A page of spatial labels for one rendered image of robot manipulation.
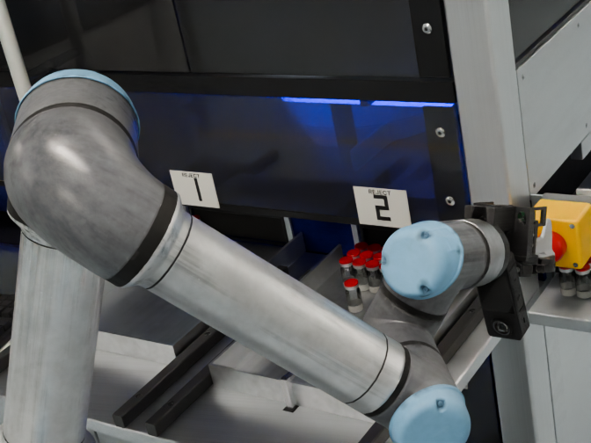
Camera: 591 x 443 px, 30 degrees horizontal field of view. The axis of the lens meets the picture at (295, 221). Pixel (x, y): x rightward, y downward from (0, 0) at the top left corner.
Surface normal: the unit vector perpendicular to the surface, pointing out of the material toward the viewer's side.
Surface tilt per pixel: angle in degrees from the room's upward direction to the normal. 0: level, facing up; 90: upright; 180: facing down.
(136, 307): 0
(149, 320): 0
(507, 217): 90
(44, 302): 85
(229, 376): 90
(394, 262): 65
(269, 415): 0
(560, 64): 90
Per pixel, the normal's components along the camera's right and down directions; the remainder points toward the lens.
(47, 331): 0.00, 0.39
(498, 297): -0.53, 0.55
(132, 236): 0.20, 0.16
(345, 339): 0.51, -0.22
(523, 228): -0.56, 0.04
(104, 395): -0.18, -0.88
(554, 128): 0.83, 0.09
